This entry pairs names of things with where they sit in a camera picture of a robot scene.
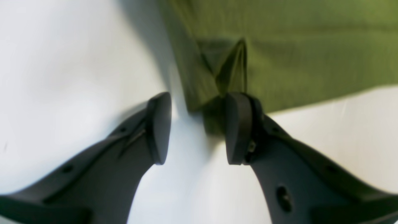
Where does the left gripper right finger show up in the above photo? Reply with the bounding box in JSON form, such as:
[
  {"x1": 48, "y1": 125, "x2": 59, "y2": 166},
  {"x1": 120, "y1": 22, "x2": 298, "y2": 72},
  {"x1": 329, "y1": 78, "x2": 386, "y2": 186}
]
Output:
[{"x1": 225, "y1": 92, "x2": 398, "y2": 224}]

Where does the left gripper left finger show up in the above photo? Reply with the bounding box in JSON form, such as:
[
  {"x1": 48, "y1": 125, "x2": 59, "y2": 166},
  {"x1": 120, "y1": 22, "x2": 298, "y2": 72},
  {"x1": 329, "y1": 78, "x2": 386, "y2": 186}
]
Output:
[{"x1": 0, "y1": 92, "x2": 172, "y2": 224}]

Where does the olive green T-shirt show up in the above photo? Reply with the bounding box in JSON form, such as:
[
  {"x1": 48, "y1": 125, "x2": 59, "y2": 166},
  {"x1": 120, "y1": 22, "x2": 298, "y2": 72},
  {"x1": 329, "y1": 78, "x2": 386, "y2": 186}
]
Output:
[{"x1": 157, "y1": 0, "x2": 398, "y2": 135}]

